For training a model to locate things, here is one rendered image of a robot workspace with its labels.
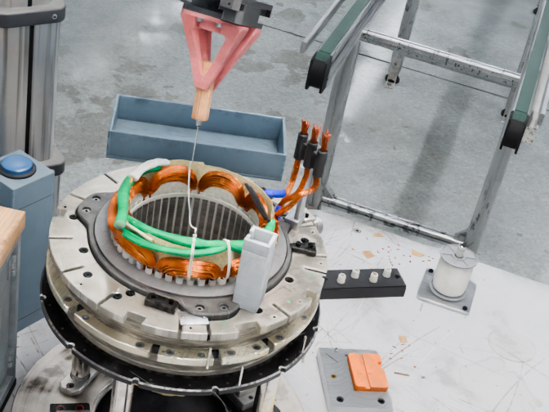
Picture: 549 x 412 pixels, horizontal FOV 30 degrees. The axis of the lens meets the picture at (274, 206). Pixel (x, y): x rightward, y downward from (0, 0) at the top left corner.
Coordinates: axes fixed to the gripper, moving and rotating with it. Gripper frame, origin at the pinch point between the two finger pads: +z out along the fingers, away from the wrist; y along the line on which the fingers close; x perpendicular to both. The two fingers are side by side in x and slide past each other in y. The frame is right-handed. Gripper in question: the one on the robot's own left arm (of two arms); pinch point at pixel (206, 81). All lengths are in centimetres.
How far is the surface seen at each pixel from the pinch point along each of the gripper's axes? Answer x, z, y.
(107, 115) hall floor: 119, 44, 219
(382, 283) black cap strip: -14, 29, 63
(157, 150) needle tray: 16.9, 14.3, 31.4
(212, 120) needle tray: 14.5, 9.6, 43.0
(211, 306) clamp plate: -6.8, 22.4, 0.5
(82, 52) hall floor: 150, 29, 250
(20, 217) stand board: 20.8, 22.4, 6.3
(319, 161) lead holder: -10.9, 5.9, 11.5
